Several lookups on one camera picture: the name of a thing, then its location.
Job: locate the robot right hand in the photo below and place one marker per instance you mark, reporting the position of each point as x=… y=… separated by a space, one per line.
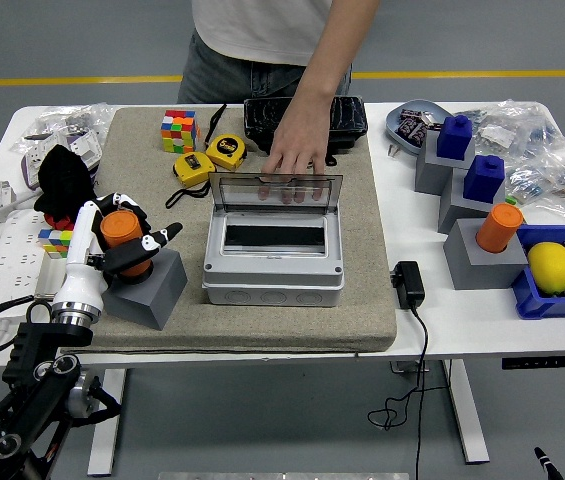
x=544 y=460

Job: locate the person's left hand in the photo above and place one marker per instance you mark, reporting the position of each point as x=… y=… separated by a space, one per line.
x=302 y=145

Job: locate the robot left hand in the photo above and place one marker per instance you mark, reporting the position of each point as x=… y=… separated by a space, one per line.
x=79 y=280

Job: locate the orange cylinder battery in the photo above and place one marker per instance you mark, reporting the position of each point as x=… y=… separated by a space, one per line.
x=119 y=230
x=499 y=227

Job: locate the grey block round hole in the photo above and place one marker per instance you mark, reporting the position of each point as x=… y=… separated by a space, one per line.
x=162 y=295
x=477 y=265

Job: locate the grey box clear lid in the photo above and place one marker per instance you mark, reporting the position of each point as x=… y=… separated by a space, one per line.
x=272 y=285

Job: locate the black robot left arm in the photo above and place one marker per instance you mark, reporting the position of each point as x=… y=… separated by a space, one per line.
x=32 y=345

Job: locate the person's left forearm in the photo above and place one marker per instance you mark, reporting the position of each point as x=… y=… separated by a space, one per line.
x=342 y=45

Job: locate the small colourful puzzle cube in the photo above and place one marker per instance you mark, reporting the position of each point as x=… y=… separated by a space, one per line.
x=56 y=244

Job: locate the black wrapped tray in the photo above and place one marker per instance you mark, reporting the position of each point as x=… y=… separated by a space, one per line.
x=352 y=120

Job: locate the red object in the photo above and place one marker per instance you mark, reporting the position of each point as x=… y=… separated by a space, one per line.
x=57 y=221

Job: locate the white power strip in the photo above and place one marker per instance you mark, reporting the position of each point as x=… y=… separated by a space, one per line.
x=12 y=260

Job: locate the yellow tape measure 5m print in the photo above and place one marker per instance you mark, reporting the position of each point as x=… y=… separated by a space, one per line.
x=227 y=150

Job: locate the white table leg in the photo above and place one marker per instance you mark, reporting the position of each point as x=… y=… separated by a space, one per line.
x=104 y=450
x=469 y=415

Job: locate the black tweezers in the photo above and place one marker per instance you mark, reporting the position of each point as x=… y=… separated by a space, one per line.
x=217 y=119

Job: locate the small metal piece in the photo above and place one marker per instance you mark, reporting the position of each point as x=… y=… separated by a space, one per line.
x=393 y=150

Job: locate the blue-grey oval plate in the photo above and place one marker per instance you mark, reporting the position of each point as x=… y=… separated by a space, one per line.
x=393 y=125

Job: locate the black table control panel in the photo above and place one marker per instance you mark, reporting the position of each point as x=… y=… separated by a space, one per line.
x=542 y=362

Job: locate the black cloth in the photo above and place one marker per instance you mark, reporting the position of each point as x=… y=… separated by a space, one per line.
x=64 y=180

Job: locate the dark striped component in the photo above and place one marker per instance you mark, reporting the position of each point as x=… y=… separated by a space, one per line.
x=409 y=114
x=412 y=132

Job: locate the person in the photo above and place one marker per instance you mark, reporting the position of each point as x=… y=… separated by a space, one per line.
x=242 y=40

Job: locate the large colourful puzzle cube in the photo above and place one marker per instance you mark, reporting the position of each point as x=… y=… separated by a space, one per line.
x=179 y=131

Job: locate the white socket purple base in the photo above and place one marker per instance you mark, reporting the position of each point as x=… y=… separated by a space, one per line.
x=32 y=165

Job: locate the silver component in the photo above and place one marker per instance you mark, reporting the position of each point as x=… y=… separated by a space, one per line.
x=429 y=121

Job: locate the blue plastic block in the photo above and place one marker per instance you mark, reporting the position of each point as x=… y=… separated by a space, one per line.
x=454 y=140
x=484 y=182

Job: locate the blue storage bin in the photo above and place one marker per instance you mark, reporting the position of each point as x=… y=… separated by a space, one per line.
x=552 y=306

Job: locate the plastic bag small parts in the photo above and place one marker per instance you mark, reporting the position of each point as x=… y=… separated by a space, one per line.
x=82 y=117

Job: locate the black power adapter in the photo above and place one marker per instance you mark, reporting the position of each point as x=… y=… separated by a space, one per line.
x=409 y=285

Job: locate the grey-brown mat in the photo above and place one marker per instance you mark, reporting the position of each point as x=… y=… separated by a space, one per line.
x=312 y=325

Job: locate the yellow lemon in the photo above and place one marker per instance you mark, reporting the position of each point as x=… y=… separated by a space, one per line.
x=551 y=267

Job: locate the plastic bag white parts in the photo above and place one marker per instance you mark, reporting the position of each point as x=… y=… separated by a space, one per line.
x=494 y=132

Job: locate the small green piece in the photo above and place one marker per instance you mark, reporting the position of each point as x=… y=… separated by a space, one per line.
x=512 y=200

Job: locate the plastic bag blue parts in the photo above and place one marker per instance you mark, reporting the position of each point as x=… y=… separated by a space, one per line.
x=529 y=180
x=542 y=132

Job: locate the white wall socket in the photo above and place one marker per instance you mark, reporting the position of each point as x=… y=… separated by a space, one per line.
x=86 y=147

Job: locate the metal hook bracket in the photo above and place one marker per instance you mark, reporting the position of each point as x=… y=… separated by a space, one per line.
x=404 y=367

